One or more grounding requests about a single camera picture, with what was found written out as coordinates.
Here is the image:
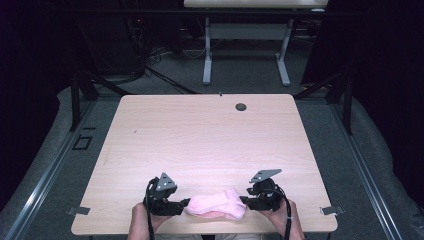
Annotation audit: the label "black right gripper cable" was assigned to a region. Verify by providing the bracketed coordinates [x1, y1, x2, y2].
[264, 187, 294, 240]

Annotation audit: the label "grey metal table bracket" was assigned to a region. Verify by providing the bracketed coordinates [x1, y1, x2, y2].
[320, 205, 346, 216]
[65, 206, 91, 216]

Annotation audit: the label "black horizontal frame bar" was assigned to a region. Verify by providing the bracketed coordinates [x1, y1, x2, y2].
[66, 8, 351, 18]

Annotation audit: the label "person's left hand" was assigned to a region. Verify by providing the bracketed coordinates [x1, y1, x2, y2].
[131, 201, 174, 232]

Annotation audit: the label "pink sock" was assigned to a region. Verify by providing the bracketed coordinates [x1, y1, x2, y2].
[196, 211, 244, 222]
[184, 187, 248, 220]

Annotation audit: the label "dark equipment rack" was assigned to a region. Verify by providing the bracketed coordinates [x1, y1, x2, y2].
[124, 14, 149, 76]

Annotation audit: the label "aluminium floor rail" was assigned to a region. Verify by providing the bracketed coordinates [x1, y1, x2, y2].
[2, 99, 98, 240]
[329, 99, 405, 240]

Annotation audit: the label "person's right hand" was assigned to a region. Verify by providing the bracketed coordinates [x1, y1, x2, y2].
[257, 198, 298, 232]

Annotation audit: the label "black frame post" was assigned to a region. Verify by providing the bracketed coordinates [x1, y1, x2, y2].
[69, 71, 82, 133]
[343, 73, 354, 136]

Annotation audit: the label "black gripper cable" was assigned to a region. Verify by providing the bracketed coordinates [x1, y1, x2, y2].
[143, 177, 160, 240]
[264, 187, 294, 240]

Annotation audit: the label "white desk with grey legs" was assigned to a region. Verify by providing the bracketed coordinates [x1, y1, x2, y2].
[183, 0, 329, 87]

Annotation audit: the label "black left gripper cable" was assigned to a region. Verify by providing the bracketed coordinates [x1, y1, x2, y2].
[143, 177, 160, 240]

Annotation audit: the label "black tape square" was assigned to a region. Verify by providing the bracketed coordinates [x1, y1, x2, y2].
[72, 134, 94, 151]

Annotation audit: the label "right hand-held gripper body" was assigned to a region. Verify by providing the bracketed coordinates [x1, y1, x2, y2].
[248, 168, 288, 212]

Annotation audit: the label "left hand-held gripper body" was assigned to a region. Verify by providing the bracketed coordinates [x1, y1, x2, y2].
[143, 171, 185, 217]

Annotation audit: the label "black floor cables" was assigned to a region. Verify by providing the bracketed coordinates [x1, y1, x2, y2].
[144, 64, 201, 96]

